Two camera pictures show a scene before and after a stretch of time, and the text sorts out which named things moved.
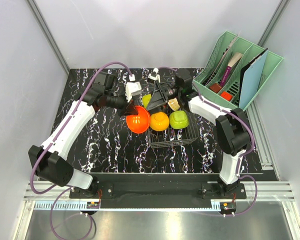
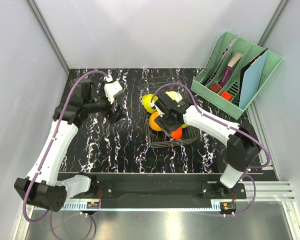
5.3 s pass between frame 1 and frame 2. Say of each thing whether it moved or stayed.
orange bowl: moved
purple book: stayed
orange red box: stayed
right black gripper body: moved
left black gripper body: moved
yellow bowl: stayed
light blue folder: stayed
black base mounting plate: stayed
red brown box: stayed
